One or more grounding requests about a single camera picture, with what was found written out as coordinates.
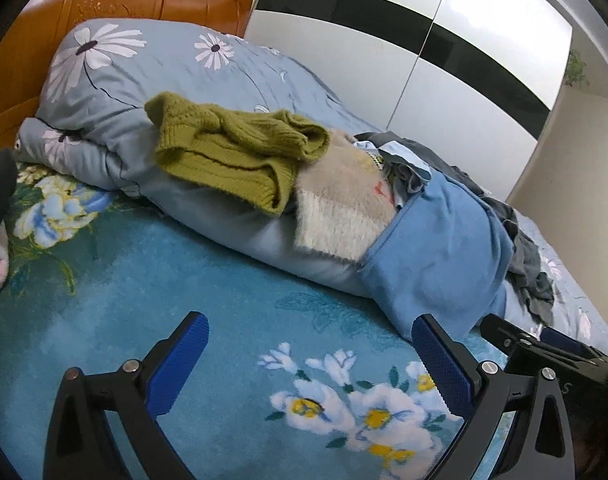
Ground green potted plant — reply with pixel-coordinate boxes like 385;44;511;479
564;49;590;92

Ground grey-blue daisy print duvet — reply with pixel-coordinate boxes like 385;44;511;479
15;17;608;356

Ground white wardrobe with black stripe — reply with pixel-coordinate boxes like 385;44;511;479
244;0;574;201

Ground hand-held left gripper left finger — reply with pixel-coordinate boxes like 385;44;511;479
44;311;209;480

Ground blue sweat pants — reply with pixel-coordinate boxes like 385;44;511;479
359;180;514;343

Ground carved wooden headboard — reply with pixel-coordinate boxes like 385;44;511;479
0;0;255;136

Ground light blue shirt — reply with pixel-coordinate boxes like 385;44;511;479
354;140;432;198

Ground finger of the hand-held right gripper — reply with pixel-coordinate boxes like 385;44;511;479
540;326;608;361
480;314;544;358

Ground grey garment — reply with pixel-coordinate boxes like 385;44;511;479
356;131;557;326

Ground green knitted sweater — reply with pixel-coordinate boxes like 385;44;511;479
145;91;332;218

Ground beige fuzzy sweater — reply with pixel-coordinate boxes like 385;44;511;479
293;130;399;266

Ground teal floral blanket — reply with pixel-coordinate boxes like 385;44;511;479
0;160;534;480

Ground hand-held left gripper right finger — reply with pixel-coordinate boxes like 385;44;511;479
412;314;577;480

